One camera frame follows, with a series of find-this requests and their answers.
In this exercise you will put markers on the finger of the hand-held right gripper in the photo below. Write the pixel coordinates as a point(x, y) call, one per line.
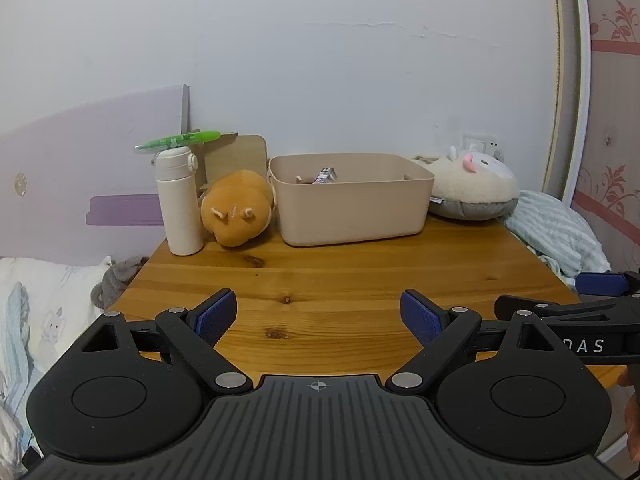
point(600, 284)
point(510, 304)

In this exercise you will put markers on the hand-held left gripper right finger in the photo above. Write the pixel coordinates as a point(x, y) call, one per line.
point(419, 316)

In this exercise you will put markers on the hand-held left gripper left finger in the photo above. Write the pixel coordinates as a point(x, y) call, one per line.
point(217, 312)

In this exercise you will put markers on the pink plastic container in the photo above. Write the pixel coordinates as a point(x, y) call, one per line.
point(350, 210)

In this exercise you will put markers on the small item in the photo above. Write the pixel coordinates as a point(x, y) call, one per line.
point(325, 176)

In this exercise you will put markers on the person's right hand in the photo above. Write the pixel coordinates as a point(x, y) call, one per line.
point(634, 420)

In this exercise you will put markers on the striped pale green blanket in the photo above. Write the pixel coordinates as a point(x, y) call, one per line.
point(555, 230)

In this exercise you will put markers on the orange hamster plush toy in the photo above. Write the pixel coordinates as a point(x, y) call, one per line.
point(235, 210)

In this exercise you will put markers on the grey plush toy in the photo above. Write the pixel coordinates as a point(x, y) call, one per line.
point(117, 280)

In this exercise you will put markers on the white insulated bottle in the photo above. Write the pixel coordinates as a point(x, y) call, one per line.
point(179, 205)

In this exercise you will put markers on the cream plush toy pink horn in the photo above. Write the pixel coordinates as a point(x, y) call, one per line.
point(470, 190)

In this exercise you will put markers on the floral wardrobe door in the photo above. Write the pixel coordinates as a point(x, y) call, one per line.
point(612, 110)

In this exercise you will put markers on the green pen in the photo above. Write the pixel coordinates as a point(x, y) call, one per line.
point(180, 139)

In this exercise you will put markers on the printed white bedding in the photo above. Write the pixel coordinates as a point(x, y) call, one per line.
point(40, 320)

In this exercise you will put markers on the lavender headboard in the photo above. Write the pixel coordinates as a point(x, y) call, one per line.
point(90, 160)

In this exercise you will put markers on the white wall socket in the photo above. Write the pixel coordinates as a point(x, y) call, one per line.
point(480, 141)

